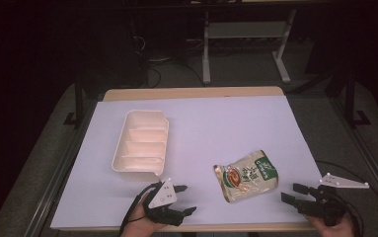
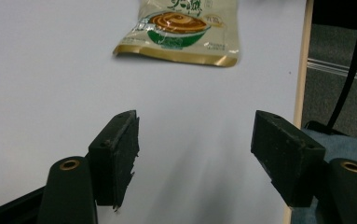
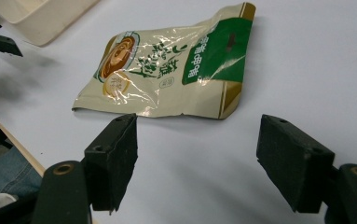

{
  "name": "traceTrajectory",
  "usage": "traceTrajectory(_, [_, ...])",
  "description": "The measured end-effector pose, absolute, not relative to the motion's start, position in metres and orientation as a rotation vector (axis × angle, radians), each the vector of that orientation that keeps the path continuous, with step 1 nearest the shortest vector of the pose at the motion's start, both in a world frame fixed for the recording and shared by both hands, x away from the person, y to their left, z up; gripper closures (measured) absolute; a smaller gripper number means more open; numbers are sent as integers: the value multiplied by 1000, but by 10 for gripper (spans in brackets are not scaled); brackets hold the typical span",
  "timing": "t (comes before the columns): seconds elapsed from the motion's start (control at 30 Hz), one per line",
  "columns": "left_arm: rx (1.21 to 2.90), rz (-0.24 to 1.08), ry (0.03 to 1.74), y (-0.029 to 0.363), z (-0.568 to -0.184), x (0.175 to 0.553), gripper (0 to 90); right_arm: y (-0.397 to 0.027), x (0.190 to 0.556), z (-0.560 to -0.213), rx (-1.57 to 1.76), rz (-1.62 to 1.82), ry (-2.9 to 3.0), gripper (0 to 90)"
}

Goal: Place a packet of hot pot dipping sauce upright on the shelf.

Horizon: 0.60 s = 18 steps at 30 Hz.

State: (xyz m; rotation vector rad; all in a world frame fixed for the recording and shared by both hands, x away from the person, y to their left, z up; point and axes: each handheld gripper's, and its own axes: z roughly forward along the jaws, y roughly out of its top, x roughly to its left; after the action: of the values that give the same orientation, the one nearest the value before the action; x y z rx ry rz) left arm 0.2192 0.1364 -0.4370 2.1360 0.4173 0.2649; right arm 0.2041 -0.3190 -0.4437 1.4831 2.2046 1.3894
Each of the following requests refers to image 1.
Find black floor cables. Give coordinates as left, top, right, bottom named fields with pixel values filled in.
left=130, top=34, right=207, bottom=89

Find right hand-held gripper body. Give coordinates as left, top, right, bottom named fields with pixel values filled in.
left=304, top=172, right=371, bottom=228

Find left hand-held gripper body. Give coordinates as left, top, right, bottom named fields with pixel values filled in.
left=142, top=178, right=187, bottom=227

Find beige green snack packet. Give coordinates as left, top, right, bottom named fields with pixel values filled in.
left=212, top=149, right=279, bottom=203

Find person's left hand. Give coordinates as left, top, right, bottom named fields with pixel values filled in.
left=120, top=194, right=169, bottom=237

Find white compartment tray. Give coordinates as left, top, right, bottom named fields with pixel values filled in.
left=111, top=110, right=171, bottom=182

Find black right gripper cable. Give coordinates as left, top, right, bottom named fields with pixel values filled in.
left=314, top=159, right=378, bottom=237

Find black metal stand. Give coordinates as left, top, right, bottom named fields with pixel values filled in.
left=343, top=65, right=372, bottom=128
left=63, top=73, right=86, bottom=128

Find white table sheet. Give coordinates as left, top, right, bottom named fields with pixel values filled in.
left=49, top=95, right=323, bottom=230

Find person's right hand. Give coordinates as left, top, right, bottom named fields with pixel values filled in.
left=304, top=212, right=356, bottom=237

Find white metal stand frame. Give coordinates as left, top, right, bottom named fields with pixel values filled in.
left=201, top=9, right=298, bottom=85

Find grey metal rail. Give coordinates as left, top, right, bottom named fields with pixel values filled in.
left=330, top=97, right=378, bottom=225
left=21, top=98, right=99, bottom=237

